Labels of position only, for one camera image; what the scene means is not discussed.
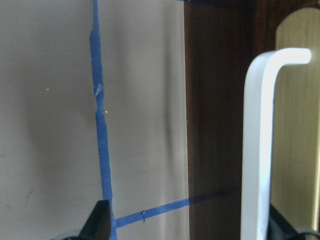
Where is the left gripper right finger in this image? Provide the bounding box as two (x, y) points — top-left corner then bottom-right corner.
(268, 204), (320, 240)

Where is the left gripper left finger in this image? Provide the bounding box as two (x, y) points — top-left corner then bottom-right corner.
(77, 200), (111, 240)

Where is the light wood drawer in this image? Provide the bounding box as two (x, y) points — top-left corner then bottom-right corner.
(240, 1), (320, 240)

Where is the dark wooden drawer cabinet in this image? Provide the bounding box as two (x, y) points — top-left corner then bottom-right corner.
(184, 0), (320, 240)

